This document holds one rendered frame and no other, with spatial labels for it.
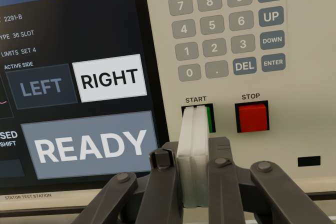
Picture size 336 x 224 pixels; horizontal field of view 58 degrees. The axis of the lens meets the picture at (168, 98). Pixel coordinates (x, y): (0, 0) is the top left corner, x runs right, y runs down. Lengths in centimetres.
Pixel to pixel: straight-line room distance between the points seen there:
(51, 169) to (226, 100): 15
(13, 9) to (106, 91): 8
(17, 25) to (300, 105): 21
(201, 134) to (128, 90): 8
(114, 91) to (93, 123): 3
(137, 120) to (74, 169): 7
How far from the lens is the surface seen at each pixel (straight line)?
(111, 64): 22
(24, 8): 24
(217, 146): 17
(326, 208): 25
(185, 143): 16
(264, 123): 22
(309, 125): 24
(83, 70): 23
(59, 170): 27
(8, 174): 29
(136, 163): 24
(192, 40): 21
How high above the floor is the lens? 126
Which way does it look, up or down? 17 degrees down
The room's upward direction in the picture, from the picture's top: 9 degrees counter-clockwise
